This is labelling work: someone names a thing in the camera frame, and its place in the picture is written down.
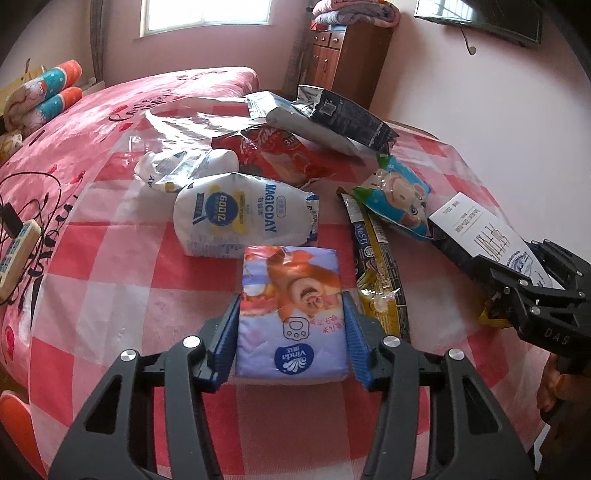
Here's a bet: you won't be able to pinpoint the person's right hand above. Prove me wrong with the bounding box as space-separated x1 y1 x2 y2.
536 356 571 422

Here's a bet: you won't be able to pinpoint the yellow wrapper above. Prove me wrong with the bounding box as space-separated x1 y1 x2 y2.
478 295 511 329

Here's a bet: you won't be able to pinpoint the grey curtain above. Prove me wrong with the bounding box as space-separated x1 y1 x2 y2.
88 0 110 87

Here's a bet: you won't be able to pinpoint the pink printed bed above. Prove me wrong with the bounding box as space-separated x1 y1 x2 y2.
0 67 259 386

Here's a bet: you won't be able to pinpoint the window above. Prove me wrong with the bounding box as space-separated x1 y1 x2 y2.
139 0 308 40

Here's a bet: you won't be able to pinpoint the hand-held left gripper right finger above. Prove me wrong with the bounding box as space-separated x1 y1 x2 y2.
341 292 539 480

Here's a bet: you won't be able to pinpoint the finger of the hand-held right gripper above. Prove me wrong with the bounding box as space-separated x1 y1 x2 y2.
470 254 536 301
529 238 591 294

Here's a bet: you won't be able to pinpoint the orange plastic stool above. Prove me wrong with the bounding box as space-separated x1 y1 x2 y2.
0 390 52 480

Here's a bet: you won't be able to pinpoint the black and white carton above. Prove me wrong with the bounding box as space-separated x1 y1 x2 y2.
427 194 566 291

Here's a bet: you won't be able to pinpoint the purple cartoon tissue pack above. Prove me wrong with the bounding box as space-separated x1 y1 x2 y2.
235 244 352 384

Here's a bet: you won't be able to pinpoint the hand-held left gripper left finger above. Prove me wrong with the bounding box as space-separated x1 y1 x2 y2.
48 292 243 480

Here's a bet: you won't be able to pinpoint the blue cartoon snack packet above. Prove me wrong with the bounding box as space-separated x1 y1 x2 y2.
352 154 435 241

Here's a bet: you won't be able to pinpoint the large white foil bag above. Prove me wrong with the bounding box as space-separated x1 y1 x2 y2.
244 91 365 158

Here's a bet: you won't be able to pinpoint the cream power strip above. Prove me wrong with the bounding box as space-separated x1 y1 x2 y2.
0 219 41 301

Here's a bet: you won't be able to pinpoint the yellow black coffee packet strip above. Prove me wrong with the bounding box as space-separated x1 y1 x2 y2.
336 187 411 340

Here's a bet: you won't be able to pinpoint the crumpled white plastic bag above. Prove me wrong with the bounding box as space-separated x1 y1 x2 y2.
134 148 240 193

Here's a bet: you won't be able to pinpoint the brown wooden cabinet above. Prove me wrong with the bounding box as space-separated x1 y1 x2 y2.
300 21 387 112

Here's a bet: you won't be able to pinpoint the folded blankets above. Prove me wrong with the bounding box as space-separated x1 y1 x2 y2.
311 0 402 29

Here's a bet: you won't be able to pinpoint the red snack bag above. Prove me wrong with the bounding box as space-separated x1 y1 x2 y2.
211 127 340 188

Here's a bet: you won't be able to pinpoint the wall-mounted television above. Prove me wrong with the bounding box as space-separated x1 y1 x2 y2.
413 0 543 47

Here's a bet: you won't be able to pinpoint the black foil bag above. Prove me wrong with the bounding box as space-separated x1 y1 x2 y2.
291 84 400 153

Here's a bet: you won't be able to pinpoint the cream floral pillow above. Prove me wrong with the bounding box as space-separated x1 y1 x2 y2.
0 131 24 163

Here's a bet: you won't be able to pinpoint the black charger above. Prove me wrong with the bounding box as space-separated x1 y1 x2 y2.
0 203 21 237

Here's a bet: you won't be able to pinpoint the black television cable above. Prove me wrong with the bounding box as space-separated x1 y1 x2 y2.
459 23 479 56

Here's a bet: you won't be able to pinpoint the patterned curtain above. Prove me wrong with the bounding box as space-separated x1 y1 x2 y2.
285 23 315 100

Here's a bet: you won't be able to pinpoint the red checkered plastic tablecloth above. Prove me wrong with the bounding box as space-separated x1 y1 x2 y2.
28 99 561 480

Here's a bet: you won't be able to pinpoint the white snack bag blue circle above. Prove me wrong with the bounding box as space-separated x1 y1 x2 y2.
173 172 320 257

